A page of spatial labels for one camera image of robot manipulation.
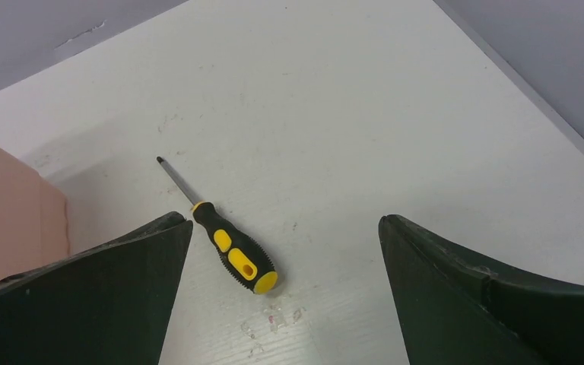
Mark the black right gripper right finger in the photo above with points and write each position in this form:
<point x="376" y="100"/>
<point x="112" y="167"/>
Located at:
<point x="457" y="306"/>

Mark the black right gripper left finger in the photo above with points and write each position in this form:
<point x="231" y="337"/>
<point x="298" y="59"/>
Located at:
<point x="107" y="305"/>

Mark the pink bin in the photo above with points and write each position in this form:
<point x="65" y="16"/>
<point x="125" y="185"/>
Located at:
<point x="33" y="219"/>

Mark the black and yellow screwdriver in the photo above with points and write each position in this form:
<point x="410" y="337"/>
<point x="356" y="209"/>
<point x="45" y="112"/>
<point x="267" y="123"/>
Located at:
<point x="240" y="254"/>

